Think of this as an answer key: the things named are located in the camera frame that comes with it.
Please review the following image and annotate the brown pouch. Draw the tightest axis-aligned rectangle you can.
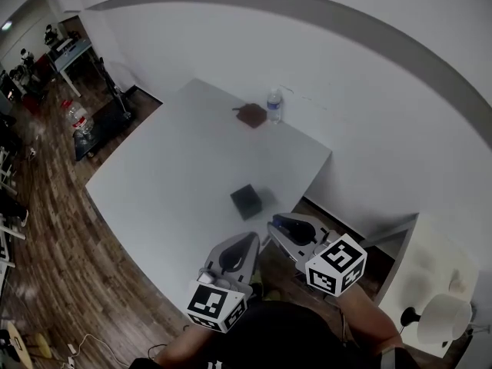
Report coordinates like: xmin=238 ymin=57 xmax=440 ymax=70
xmin=231 ymin=103 xmax=268 ymax=129

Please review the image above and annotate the black platform trolley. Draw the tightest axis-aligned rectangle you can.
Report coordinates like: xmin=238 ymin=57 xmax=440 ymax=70
xmin=72 ymin=56 xmax=163 ymax=163

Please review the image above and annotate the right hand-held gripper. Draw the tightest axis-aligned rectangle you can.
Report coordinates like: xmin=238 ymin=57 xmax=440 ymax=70
xmin=268 ymin=212 xmax=368 ymax=298

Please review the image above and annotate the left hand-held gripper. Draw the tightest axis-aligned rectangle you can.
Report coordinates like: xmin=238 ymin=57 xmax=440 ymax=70
xmin=187 ymin=231 xmax=261 ymax=334

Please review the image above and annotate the white floor cable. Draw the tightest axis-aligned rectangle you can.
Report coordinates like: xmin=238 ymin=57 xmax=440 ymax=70
xmin=57 ymin=333 xmax=108 ymax=369

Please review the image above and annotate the white metal rack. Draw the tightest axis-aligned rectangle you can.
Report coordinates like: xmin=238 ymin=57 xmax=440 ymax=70
xmin=0 ymin=148 xmax=28 ymax=268

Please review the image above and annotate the person's left forearm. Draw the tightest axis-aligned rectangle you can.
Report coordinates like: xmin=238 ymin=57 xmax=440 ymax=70
xmin=153 ymin=321 xmax=218 ymax=369

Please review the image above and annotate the round wooden table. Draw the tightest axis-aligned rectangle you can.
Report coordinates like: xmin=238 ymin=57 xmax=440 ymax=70
xmin=0 ymin=321 xmax=34 ymax=369

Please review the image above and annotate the small black box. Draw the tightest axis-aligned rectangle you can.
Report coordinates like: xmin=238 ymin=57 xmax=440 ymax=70
xmin=230 ymin=184 xmax=264 ymax=221

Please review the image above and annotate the round yellow stool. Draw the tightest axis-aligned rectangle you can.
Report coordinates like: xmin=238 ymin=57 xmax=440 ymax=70
xmin=32 ymin=332 xmax=55 ymax=360

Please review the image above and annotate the blue grey desk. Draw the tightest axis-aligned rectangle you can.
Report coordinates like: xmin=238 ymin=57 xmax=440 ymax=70
xmin=48 ymin=38 xmax=101 ymax=95

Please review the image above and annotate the white table lamp black base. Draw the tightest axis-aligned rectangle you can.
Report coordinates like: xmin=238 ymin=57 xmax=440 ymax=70
xmin=399 ymin=293 xmax=473 ymax=347

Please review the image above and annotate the large clear water jug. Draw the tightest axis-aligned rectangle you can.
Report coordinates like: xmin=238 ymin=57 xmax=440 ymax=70
xmin=61 ymin=100 xmax=95 ymax=140

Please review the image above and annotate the clear water bottle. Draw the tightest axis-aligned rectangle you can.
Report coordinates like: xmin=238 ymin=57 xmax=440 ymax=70
xmin=266 ymin=86 xmax=284 ymax=125

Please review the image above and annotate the person's right forearm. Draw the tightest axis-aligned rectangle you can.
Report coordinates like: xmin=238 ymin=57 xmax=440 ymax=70
xmin=337 ymin=285 xmax=404 ymax=361

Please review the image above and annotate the large white table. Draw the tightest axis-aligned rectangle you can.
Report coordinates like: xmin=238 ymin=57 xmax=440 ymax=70
xmin=84 ymin=78 xmax=334 ymax=317

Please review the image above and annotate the small white table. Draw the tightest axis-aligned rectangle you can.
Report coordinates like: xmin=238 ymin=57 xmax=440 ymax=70
xmin=361 ymin=212 xmax=481 ymax=361

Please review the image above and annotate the person's black clothing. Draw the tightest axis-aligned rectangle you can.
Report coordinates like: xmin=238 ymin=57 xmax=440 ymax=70
xmin=132 ymin=300 xmax=412 ymax=369

